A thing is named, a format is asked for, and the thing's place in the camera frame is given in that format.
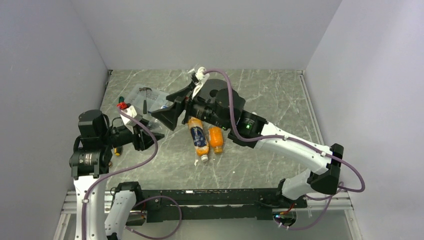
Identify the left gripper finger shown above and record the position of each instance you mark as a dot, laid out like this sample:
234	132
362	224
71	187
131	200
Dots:
148	121
152	140

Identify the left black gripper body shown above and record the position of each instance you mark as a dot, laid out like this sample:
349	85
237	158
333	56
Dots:
136	139

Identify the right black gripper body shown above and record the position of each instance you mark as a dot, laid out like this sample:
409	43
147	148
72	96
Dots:
199	110

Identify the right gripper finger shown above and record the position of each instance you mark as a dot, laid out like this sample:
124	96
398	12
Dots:
181	94
169	116

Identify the clear plastic bottle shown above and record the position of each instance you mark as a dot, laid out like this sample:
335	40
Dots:
159	125

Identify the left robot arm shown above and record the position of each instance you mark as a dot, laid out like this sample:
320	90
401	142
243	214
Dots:
89	163

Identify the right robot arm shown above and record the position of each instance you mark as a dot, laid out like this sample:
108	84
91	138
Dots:
217	104

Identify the large orange blue-label bottle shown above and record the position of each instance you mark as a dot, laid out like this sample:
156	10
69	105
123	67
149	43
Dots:
200	141

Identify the small orange juice bottle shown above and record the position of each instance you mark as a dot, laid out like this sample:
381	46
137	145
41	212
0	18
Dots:
216	139

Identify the small hammer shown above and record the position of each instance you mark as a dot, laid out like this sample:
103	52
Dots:
145	106

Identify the clear plastic tray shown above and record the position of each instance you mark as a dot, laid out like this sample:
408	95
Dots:
155	98

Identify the dark grey perforated spool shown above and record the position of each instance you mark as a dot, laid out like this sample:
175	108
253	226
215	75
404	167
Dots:
210	88

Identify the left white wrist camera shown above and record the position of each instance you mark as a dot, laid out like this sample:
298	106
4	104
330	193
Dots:
128	112

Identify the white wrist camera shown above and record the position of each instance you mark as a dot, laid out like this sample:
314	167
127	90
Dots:
128	112
199	78

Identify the green handled screwdriver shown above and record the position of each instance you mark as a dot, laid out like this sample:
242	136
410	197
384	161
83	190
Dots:
121	99

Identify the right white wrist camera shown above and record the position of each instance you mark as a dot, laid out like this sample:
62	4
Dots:
199	78

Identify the black base frame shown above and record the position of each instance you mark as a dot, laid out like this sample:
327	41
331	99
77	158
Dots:
161	205

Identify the aluminium rail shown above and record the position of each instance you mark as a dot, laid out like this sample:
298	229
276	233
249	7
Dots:
339	202

